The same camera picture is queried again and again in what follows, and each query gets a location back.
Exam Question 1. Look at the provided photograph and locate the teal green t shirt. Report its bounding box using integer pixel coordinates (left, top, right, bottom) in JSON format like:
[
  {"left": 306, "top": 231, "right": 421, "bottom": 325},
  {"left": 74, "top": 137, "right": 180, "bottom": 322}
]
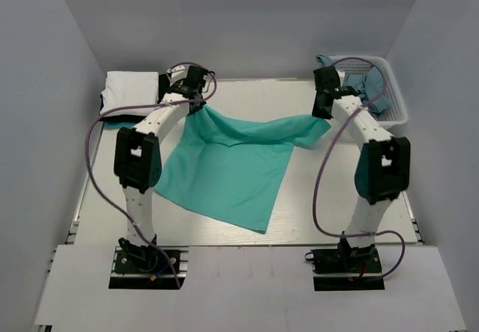
[{"left": 155, "top": 106, "right": 330, "bottom": 233}]

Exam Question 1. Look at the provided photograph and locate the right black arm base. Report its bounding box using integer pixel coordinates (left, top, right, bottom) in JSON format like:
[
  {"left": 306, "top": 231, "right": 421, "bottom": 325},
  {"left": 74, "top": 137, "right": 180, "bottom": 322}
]
[{"left": 305, "top": 248, "right": 385, "bottom": 292}]

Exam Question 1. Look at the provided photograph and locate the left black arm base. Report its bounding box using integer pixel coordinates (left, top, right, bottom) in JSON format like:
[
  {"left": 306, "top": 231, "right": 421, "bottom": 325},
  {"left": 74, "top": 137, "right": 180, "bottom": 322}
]
[{"left": 109, "top": 247, "right": 188, "bottom": 291}]

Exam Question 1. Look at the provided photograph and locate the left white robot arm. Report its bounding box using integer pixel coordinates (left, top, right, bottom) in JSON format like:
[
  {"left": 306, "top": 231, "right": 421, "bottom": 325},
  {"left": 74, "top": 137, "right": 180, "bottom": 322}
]
[{"left": 114, "top": 64, "right": 215, "bottom": 271}]

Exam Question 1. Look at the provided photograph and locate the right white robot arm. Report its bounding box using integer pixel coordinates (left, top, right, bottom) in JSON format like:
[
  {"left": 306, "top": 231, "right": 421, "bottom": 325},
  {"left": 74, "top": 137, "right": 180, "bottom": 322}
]
[{"left": 312, "top": 66, "right": 411, "bottom": 271}]

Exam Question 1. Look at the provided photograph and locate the folded black t shirt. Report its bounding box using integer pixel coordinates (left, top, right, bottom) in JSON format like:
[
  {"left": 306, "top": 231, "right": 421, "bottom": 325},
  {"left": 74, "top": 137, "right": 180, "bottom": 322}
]
[{"left": 100, "top": 74, "right": 170, "bottom": 123}]

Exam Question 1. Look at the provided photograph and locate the grey blue crumpled t shirt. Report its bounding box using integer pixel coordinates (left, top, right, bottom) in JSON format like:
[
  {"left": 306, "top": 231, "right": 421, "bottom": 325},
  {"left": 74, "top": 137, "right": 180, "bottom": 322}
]
[{"left": 316, "top": 55, "right": 391, "bottom": 117}]

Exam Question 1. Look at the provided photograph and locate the white plastic basket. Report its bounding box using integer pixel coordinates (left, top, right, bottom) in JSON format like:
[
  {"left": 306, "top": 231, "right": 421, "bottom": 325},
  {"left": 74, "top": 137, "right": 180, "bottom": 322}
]
[{"left": 329, "top": 55, "right": 408, "bottom": 129}]

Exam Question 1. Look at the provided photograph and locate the folded teal t shirt bottom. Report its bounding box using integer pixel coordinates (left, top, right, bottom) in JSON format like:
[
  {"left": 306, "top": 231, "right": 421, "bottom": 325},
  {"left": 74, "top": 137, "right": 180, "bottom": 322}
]
[{"left": 104, "top": 122, "right": 135, "bottom": 130}]

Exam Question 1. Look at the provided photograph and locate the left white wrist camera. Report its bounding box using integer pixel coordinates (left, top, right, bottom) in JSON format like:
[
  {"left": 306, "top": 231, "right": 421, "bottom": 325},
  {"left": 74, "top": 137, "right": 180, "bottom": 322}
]
[{"left": 167, "top": 65, "right": 188, "bottom": 80}]

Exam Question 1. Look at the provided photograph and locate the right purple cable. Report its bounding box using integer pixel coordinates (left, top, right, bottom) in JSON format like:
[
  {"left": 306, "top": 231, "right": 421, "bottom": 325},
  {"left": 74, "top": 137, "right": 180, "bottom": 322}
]
[{"left": 312, "top": 57, "right": 407, "bottom": 283}]

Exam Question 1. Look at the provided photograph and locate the purple cable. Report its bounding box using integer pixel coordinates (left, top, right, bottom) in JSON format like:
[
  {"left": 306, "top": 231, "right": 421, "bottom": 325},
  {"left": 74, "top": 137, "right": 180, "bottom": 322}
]
[
  {"left": 85, "top": 61, "right": 219, "bottom": 288},
  {"left": 312, "top": 57, "right": 407, "bottom": 283}
]

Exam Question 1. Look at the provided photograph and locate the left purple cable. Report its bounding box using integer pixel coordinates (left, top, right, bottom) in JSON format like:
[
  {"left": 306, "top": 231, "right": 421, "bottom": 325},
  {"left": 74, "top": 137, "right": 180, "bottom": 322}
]
[{"left": 85, "top": 61, "right": 219, "bottom": 288}]

